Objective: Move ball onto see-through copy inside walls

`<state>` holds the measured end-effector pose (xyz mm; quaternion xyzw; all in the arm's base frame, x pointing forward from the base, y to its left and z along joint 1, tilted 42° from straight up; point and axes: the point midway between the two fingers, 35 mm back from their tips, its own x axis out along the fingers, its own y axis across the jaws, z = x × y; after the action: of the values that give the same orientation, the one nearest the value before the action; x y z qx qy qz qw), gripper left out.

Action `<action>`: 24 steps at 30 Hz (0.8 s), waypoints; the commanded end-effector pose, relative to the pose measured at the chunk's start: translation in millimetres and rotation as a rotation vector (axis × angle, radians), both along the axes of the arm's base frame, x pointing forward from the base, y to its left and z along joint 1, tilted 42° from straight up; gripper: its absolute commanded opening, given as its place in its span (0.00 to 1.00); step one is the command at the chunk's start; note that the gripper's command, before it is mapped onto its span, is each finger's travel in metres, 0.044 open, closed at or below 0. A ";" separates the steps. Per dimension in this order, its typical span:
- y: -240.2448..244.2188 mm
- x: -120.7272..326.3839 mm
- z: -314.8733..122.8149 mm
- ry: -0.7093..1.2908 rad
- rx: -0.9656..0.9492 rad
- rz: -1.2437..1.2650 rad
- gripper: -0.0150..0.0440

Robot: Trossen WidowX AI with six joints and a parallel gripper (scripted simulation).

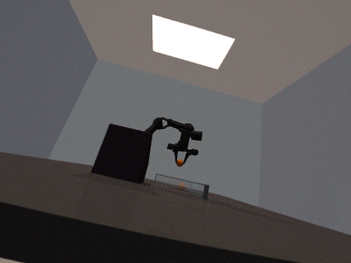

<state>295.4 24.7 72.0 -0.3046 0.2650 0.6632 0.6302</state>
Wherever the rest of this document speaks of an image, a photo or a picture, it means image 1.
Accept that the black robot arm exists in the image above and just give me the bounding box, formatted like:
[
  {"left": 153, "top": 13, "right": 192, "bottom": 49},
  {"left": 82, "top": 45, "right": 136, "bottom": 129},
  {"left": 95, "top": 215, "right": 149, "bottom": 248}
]
[{"left": 145, "top": 117, "right": 203, "bottom": 141}]

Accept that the clear l-shaped low wall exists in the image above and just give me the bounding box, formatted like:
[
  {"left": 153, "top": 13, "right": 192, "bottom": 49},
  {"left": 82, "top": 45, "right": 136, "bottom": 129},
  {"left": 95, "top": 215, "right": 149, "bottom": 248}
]
[{"left": 155, "top": 175, "right": 204, "bottom": 198}]

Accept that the grey l-shaped wall top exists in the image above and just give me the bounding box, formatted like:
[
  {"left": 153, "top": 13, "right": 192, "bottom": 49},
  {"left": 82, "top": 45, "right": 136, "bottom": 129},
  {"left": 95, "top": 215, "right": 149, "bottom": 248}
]
[{"left": 202, "top": 184, "right": 209, "bottom": 199}]

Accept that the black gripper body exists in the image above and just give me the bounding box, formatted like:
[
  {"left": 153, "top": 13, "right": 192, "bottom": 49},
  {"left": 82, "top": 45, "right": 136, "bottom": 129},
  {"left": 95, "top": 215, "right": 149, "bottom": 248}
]
[{"left": 167, "top": 137, "right": 199, "bottom": 155}]

